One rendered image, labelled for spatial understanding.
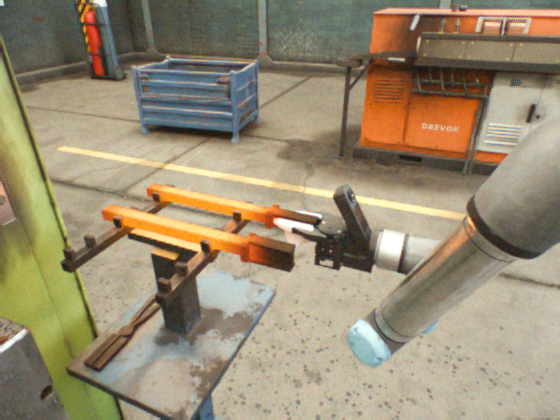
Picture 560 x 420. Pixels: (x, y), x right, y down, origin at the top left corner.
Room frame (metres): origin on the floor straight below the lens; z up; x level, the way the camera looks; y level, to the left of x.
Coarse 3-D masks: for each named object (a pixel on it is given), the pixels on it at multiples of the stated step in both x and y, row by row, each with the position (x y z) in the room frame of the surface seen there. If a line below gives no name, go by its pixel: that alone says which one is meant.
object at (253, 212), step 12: (168, 192) 0.78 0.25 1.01; (180, 192) 0.78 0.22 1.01; (192, 192) 0.78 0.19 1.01; (192, 204) 0.75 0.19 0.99; (204, 204) 0.74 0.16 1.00; (216, 204) 0.73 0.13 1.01; (228, 204) 0.72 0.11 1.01; (240, 204) 0.72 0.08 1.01; (252, 204) 0.72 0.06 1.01; (276, 204) 0.71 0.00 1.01; (252, 216) 0.69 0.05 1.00; (264, 216) 0.68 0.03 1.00; (276, 216) 0.67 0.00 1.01; (288, 216) 0.67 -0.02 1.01; (300, 216) 0.67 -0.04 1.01; (312, 216) 0.67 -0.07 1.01
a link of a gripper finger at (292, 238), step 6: (276, 222) 0.67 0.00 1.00; (282, 222) 0.66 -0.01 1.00; (288, 222) 0.65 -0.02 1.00; (294, 222) 0.65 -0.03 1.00; (300, 222) 0.65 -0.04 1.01; (282, 228) 0.65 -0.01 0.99; (288, 228) 0.64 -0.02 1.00; (300, 228) 0.63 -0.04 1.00; (306, 228) 0.63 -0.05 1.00; (312, 228) 0.63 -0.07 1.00; (288, 234) 0.65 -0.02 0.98; (294, 234) 0.65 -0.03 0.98; (288, 240) 0.65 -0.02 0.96; (294, 240) 0.65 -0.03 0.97; (300, 240) 0.64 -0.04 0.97; (306, 240) 0.64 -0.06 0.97
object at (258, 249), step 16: (112, 208) 0.71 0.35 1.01; (128, 208) 0.70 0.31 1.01; (128, 224) 0.67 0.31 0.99; (144, 224) 0.65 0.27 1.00; (160, 224) 0.64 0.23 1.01; (176, 224) 0.64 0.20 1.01; (192, 224) 0.64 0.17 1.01; (192, 240) 0.61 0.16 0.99; (208, 240) 0.60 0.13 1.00; (224, 240) 0.59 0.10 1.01; (240, 240) 0.59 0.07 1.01; (256, 240) 0.57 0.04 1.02; (272, 240) 0.57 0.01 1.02; (240, 256) 0.56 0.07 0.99; (256, 256) 0.57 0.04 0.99; (272, 256) 0.55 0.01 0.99; (288, 256) 0.54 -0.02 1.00
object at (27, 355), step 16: (0, 320) 0.48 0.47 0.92; (0, 336) 0.45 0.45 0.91; (16, 336) 0.45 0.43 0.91; (32, 336) 0.46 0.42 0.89; (0, 352) 0.42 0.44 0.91; (16, 352) 0.44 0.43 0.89; (32, 352) 0.45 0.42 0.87; (0, 368) 0.41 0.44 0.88; (16, 368) 0.43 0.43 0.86; (32, 368) 0.45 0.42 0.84; (0, 384) 0.40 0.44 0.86; (48, 384) 0.46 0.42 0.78; (32, 400) 0.43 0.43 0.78; (48, 400) 0.45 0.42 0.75; (16, 416) 0.40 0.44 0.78; (32, 416) 0.42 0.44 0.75; (48, 416) 0.44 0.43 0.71; (64, 416) 0.46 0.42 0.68
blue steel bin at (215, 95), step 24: (144, 72) 4.24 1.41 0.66; (168, 72) 4.15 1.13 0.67; (192, 72) 4.09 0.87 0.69; (216, 72) 4.78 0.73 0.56; (240, 72) 4.13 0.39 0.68; (144, 96) 4.23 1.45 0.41; (168, 96) 4.16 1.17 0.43; (192, 96) 4.09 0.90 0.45; (216, 96) 4.02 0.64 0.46; (240, 96) 4.14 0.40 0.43; (144, 120) 4.24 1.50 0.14; (168, 120) 4.17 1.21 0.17; (192, 120) 4.10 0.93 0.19; (216, 120) 4.03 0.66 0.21; (240, 120) 4.11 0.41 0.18
